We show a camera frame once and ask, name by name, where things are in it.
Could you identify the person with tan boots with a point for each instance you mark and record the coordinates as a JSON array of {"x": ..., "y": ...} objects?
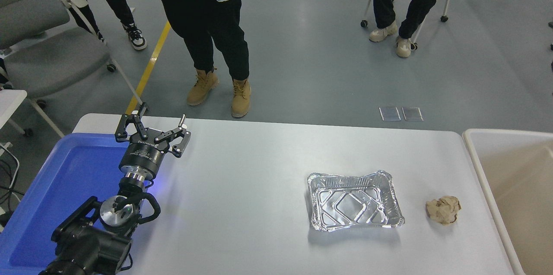
[{"x": 203, "y": 16}]

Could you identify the clear square floor plate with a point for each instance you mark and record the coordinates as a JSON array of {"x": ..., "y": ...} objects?
[
  {"x": 390, "y": 114},
  {"x": 412, "y": 114}
]

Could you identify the small white side table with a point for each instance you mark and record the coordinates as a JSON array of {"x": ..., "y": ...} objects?
[{"x": 9, "y": 100}]

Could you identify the large pale bin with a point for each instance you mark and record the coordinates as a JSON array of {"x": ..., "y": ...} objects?
[{"x": 514, "y": 188}]

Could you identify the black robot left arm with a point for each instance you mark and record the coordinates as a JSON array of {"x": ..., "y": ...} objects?
[{"x": 86, "y": 244}]

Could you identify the blue plastic tray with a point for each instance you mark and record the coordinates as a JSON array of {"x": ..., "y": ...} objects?
[{"x": 65, "y": 171}]

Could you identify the grey office chair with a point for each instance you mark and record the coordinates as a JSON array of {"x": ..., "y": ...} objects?
[{"x": 52, "y": 59}]

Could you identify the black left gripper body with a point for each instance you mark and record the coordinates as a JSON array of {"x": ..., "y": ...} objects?
[{"x": 142, "y": 158}]

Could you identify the crumpled tan paper ball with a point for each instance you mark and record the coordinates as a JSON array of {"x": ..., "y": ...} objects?
[{"x": 443, "y": 210}]

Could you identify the silver foil tray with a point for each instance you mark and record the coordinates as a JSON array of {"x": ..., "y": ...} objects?
[{"x": 354, "y": 203}]

